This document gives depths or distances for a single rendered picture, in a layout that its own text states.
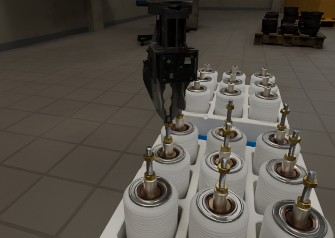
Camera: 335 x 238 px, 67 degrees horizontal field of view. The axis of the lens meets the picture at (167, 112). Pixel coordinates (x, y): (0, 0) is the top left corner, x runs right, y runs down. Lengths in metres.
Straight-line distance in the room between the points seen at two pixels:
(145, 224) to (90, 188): 0.45
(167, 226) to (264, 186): 0.20
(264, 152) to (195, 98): 0.36
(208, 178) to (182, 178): 0.06
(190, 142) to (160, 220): 0.24
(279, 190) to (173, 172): 0.20
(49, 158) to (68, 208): 0.29
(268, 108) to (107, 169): 0.58
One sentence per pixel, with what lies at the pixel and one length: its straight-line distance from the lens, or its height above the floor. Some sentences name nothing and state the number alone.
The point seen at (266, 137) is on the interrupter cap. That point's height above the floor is 0.25.
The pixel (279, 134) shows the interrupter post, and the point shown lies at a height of 0.27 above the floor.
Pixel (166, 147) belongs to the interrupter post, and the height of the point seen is 0.27.
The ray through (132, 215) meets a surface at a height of 0.24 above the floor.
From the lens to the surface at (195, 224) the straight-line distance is 0.44.
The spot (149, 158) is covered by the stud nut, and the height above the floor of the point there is 0.33.
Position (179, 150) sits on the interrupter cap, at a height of 0.25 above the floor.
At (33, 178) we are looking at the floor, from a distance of 0.99.
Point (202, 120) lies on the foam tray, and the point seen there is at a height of 0.17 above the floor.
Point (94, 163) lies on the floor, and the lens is 0.98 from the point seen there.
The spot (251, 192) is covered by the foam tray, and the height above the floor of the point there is 0.18.
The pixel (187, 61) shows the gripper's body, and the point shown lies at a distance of 0.40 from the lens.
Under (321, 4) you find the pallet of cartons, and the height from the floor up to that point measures 0.38.
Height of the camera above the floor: 0.56
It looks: 25 degrees down
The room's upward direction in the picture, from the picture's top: straight up
